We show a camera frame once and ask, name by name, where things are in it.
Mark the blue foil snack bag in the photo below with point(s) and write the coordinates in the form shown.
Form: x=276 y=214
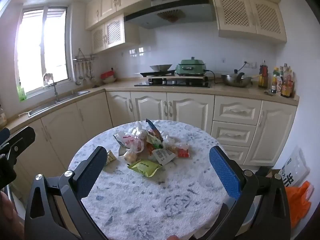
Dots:
x=154 y=129

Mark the kitchen window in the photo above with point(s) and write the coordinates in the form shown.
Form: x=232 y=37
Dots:
x=41 y=49

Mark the red and white bowl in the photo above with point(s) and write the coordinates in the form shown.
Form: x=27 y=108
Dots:
x=108 y=77

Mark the orange plastic bag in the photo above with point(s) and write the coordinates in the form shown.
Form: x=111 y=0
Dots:
x=298 y=199

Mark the small yellow green wrapper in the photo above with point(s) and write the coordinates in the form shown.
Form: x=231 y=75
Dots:
x=110 y=157

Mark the green electric cooking pot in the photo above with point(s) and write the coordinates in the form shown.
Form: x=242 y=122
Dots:
x=191 y=67

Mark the black gas stove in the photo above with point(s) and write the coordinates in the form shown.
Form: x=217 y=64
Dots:
x=187 y=81

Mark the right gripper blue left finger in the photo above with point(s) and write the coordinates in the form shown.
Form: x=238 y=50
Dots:
x=43 y=219

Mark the dark oil bottle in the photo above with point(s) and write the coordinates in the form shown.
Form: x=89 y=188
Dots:
x=263 y=75

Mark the cream upper wall cabinets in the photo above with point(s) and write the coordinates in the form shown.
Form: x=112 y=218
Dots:
x=115 y=23

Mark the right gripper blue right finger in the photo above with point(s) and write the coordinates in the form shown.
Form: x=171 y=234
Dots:
x=272 y=217

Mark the red white plastic bag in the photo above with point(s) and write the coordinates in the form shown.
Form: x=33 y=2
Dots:
x=134 y=139

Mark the red snack wrapper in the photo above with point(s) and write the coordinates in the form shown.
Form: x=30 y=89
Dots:
x=182 y=153

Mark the group of condiment bottles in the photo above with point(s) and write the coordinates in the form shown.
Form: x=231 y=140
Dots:
x=283 y=81

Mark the white barcode label wrapper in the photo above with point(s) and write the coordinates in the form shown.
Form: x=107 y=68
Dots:
x=163 y=156

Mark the brown cardboard box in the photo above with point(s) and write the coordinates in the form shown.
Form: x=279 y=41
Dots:
x=274 y=173

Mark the white rice bag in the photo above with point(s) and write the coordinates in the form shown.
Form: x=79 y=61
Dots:
x=295 y=169

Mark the white floral tablecloth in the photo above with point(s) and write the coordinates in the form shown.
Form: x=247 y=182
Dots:
x=183 y=198

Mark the steel kitchen sink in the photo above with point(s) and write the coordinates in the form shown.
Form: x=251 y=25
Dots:
x=52 y=103

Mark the shallow pan on stove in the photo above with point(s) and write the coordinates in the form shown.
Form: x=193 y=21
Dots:
x=159 y=70

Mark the green snack wrapper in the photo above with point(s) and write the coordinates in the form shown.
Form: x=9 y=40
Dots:
x=145 y=167

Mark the cream lower kitchen cabinets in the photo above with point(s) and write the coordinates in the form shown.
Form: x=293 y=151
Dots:
x=258 y=128

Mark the steel wok with handle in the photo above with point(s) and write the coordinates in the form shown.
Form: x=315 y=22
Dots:
x=239 y=80

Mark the range hood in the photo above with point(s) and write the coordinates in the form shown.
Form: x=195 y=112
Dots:
x=173 y=13

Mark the chrome sink faucet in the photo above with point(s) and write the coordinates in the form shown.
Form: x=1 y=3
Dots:
x=51 y=86

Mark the hanging utensil rack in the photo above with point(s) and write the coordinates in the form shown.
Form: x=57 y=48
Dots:
x=83 y=69

